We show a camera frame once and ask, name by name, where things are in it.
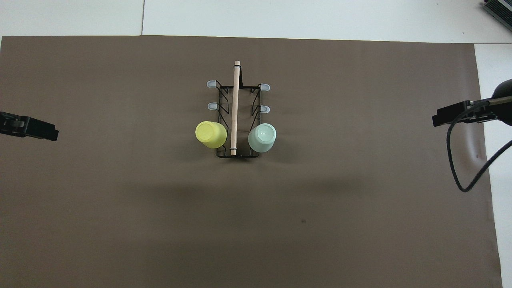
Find brown table mat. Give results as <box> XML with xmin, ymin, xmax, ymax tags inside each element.
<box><xmin>0</xmin><ymin>35</ymin><xmax>503</xmax><ymax>288</ymax></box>

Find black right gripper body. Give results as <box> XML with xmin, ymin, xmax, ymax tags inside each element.
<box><xmin>490</xmin><ymin>78</ymin><xmax>512</xmax><ymax>127</ymax></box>

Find grey ribbed device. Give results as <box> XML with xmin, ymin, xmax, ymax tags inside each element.
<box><xmin>481</xmin><ymin>0</ymin><xmax>512</xmax><ymax>21</ymax></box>

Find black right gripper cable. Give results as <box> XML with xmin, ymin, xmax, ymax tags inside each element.
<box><xmin>446</xmin><ymin>95</ymin><xmax>512</xmax><ymax>193</ymax></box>

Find black wire cup rack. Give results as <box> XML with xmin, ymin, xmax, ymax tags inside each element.
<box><xmin>206</xmin><ymin>60</ymin><xmax>271</xmax><ymax>159</ymax></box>

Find pale green plastic cup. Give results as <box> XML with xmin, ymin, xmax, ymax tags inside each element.
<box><xmin>248</xmin><ymin>123</ymin><xmax>278</xmax><ymax>153</ymax></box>

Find yellow plastic cup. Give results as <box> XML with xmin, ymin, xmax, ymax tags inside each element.
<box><xmin>195</xmin><ymin>121</ymin><xmax>228</xmax><ymax>149</ymax></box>

